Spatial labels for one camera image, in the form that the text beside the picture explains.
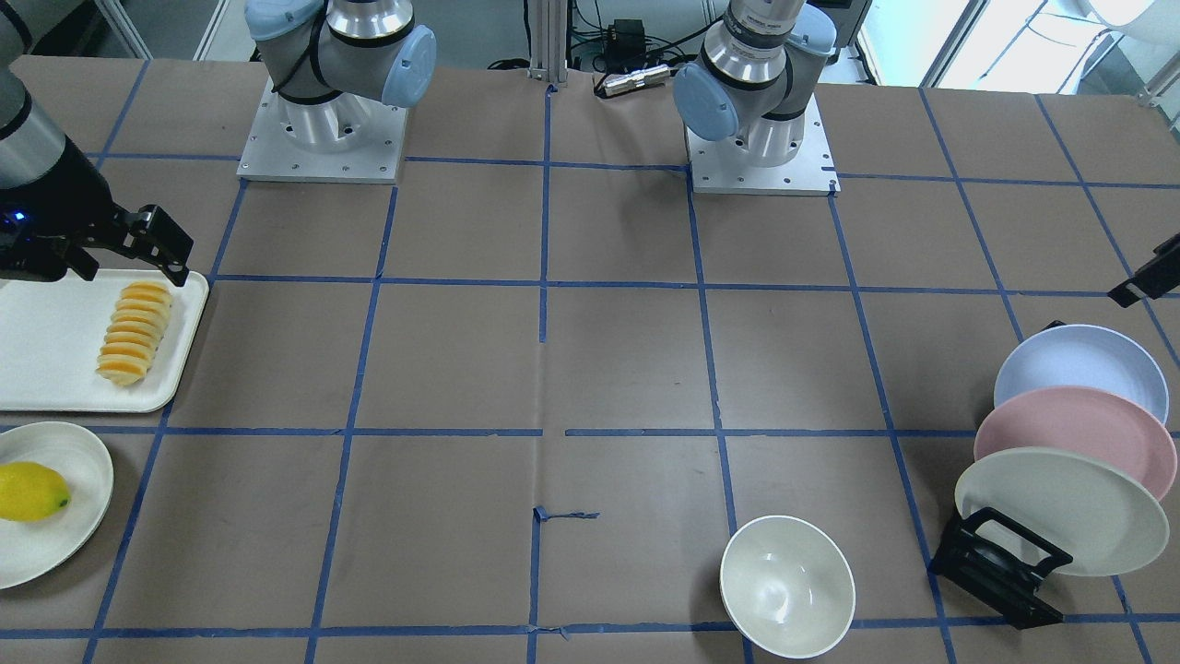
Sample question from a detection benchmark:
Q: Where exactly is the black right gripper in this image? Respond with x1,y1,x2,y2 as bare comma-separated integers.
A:
1,147,194,289

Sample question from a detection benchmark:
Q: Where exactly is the yellow orange striped bread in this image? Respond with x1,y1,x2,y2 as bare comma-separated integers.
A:
96,280,173,387

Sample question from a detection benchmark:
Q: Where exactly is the blue plate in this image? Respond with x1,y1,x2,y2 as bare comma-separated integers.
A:
992,324,1169,423

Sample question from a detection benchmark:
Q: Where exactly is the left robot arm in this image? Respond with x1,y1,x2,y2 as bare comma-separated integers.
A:
673,1,1176,307

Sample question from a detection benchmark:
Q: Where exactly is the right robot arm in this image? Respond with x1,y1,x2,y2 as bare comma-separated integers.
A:
1,1,437,285

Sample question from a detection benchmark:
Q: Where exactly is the pink plate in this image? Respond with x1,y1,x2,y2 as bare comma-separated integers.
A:
974,384,1176,500

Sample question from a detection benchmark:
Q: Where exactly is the cream plate in rack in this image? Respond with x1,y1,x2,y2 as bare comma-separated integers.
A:
955,448,1169,576

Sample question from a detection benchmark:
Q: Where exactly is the black plate rack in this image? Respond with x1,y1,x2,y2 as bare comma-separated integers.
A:
929,320,1075,631

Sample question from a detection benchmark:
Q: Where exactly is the cream plate under lemon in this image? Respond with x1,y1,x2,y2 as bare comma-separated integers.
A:
1,421,114,589

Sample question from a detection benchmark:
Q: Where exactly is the white rectangular tray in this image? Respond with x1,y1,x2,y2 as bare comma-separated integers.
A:
1,269,209,413

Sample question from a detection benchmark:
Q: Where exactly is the yellow lemon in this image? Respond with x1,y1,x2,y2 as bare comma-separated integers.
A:
1,461,72,522

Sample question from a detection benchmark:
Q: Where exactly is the silver cylinder connector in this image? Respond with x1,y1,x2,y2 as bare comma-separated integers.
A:
594,64,675,100

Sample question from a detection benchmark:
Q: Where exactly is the cream white bowl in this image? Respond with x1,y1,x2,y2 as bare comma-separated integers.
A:
719,517,858,659

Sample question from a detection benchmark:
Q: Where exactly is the black power adapter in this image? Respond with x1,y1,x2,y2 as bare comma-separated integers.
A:
607,18,645,59

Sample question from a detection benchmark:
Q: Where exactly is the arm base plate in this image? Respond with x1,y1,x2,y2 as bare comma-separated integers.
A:
237,80,409,185
684,96,843,196

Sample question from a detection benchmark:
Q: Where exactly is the aluminium frame post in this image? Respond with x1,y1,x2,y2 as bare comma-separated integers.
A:
525,0,570,88

